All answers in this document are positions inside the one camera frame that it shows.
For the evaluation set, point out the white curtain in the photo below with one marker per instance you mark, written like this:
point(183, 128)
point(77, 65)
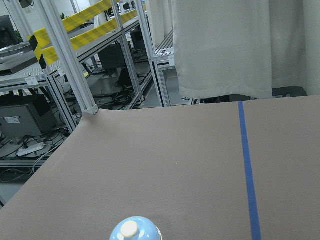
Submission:
point(240, 47)

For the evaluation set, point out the grey computer box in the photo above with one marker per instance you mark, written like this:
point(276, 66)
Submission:
point(25, 115)

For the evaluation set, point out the white power strip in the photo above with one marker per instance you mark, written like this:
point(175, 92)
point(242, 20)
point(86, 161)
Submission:
point(36, 149)

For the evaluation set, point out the aluminium frame post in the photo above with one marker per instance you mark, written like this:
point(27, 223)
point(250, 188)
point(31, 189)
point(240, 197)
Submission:
point(66, 55)

